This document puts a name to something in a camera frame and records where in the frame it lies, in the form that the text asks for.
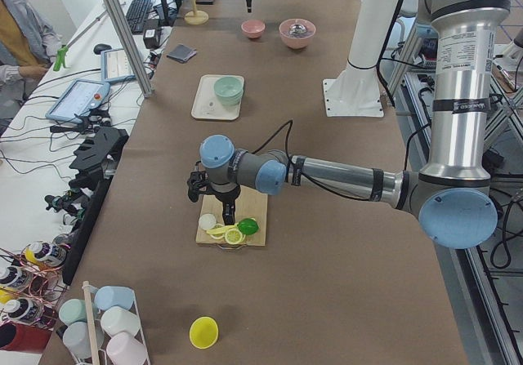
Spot person in grey jacket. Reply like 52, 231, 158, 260
1, 0, 62, 104

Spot stacked green bowls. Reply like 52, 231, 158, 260
213, 76, 244, 106

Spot cream serving tray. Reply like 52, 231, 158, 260
191, 74, 241, 121

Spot small pink bowl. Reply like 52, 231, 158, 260
240, 20, 266, 39

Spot black tool stand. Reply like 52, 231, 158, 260
45, 127, 129, 286

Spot lemon slice front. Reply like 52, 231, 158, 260
224, 228, 245, 245

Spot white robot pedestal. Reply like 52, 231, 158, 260
323, 0, 400, 118

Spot teach pendant near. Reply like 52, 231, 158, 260
45, 79, 110, 123

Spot black keyboard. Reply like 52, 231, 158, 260
125, 0, 153, 35

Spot computer mouse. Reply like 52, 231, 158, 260
93, 43, 112, 55

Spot bottles in copper rack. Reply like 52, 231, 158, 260
1, 242, 70, 354

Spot aluminium frame post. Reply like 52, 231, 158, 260
103, 0, 154, 98

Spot wooden cutting board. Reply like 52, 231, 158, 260
195, 189, 268, 247

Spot grey folded cloth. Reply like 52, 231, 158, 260
167, 44, 197, 63

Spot large pink bowl with ice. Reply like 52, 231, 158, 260
279, 18, 316, 49

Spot metal board handle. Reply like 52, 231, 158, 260
217, 244, 246, 251

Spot white steamed bun toy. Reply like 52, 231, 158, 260
198, 213, 217, 231

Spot teach pendant far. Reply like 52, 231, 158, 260
101, 48, 135, 83

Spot yellow plastic cup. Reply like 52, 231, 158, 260
189, 316, 219, 349

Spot cup rack with pastel cups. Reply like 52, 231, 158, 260
57, 281, 151, 364

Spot teach pendant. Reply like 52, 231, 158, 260
45, 79, 110, 123
101, 48, 135, 83

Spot green lime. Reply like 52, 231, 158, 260
236, 218, 260, 236

